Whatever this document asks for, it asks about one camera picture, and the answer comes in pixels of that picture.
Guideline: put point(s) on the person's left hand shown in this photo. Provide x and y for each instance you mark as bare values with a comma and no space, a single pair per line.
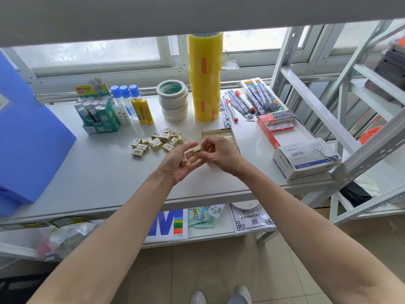
173,164

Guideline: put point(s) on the person's right hand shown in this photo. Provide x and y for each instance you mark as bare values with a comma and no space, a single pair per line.
225,155

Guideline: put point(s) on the person's left thumb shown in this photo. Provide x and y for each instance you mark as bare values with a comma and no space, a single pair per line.
189,146

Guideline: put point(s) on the person's right fingers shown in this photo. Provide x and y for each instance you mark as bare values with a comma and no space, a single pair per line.
209,148

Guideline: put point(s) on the small yellow staple box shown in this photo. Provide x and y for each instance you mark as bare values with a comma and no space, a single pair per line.
197,149
184,160

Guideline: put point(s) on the person's left forearm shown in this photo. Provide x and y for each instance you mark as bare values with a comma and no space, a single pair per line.
114,237

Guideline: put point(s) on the person's right forearm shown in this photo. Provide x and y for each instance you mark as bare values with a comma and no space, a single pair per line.
310,231

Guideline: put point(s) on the open cardboard tray box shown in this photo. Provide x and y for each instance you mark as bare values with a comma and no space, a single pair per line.
225,136

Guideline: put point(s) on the pile of yellow staple boxes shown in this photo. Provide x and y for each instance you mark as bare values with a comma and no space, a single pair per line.
157,142

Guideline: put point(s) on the small red marker pen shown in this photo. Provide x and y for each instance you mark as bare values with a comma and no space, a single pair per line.
231,111

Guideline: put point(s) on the stack of white tape rolls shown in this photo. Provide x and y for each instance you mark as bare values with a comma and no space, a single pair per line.
172,101

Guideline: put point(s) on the row of dark pen packets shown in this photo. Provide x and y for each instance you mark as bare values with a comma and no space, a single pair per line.
240,107

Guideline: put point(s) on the large red marker pen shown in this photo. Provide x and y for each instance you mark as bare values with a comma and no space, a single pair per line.
246,100

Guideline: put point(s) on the yellow glue bottle blue cap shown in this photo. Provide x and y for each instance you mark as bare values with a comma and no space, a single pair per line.
142,109

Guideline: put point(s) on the small white printed card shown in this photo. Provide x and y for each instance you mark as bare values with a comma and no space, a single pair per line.
216,210

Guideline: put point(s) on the red label sticker box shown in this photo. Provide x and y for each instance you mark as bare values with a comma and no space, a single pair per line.
274,129

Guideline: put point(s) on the round white tape roll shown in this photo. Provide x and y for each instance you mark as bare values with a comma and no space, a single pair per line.
246,205

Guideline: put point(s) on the stack of yellow tape rolls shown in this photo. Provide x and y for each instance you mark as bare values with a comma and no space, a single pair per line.
205,79

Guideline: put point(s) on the green printed packet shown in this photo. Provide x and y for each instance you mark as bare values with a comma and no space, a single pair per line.
199,216

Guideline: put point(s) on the clear glue bottle blue cap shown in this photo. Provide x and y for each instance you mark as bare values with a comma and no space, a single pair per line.
119,104
128,102

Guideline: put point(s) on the box of colourful push pins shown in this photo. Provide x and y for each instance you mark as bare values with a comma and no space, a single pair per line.
269,94

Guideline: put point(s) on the white pack with blue print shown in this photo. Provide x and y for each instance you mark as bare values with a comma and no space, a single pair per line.
167,226

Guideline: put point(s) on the white paper pack black border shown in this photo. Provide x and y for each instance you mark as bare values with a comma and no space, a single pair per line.
251,222

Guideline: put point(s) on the crumpled white tissue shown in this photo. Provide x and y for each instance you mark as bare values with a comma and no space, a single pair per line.
230,64

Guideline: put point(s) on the green glue stick display box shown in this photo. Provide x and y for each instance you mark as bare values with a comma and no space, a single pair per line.
106,118

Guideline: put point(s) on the white paper clip box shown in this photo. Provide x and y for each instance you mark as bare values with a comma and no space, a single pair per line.
303,163

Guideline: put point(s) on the bunch of white glue sticks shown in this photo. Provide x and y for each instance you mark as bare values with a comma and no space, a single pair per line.
90,107

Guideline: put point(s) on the grey upper shelf board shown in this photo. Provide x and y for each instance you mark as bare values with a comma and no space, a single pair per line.
158,15

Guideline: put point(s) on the white metal shelf rack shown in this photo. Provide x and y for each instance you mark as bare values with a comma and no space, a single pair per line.
345,123

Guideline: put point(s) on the person's left white shoe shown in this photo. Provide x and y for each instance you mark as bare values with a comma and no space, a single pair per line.
197,298

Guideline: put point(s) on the person's white shoe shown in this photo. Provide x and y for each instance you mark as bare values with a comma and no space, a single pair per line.
243,295
197,298

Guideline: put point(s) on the person's right white shoe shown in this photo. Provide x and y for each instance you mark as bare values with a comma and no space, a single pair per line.
243,295

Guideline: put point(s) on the black cloth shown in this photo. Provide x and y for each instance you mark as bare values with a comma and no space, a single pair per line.
354,193

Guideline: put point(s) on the clear plastic bag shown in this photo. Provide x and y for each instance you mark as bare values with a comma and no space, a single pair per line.
63,234

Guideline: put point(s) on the blue plastic file box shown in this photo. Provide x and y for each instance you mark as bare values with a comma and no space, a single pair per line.
30,136

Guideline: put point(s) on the orange plastic object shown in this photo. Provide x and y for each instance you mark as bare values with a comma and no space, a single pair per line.
370,134

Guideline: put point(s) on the black stacked trays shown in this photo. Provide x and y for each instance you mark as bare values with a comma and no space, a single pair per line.
390,72

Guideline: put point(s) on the white window frame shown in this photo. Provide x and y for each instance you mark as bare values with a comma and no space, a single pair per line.
95,68

